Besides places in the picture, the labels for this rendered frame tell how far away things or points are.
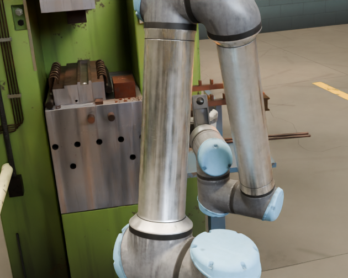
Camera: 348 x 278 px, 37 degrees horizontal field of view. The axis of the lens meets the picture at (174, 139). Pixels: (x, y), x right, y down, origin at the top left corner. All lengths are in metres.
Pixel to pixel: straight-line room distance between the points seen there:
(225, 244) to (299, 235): 1.73
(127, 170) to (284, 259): 0.96
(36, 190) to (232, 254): 1.41
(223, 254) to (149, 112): 0.34
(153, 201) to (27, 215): 1.34
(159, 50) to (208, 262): 0.45
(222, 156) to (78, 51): 1.33
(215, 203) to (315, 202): 1.83
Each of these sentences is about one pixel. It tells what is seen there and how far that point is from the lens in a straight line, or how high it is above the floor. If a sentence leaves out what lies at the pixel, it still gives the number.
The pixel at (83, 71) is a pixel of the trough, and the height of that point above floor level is 0.99.
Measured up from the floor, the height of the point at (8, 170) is 0.64.
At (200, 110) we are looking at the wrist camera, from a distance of 1.53.
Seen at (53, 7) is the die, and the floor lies 1.29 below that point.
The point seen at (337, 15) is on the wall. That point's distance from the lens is 9.37.
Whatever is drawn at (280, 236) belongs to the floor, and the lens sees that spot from 2.85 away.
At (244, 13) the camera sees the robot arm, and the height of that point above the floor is 1.35.
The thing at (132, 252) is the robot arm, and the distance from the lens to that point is 1.22.
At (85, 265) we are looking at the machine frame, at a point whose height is 0.21.
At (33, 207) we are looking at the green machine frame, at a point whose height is 0.42.
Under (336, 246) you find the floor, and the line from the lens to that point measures 2.81.
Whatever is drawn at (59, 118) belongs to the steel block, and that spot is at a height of 0.88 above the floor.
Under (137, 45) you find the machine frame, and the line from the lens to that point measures 2.20.
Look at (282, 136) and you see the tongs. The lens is 2.17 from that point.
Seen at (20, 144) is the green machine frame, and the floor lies 0.72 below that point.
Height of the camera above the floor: 1.49
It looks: 21 degrees down
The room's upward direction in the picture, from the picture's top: 4 degrees counter-clockwise
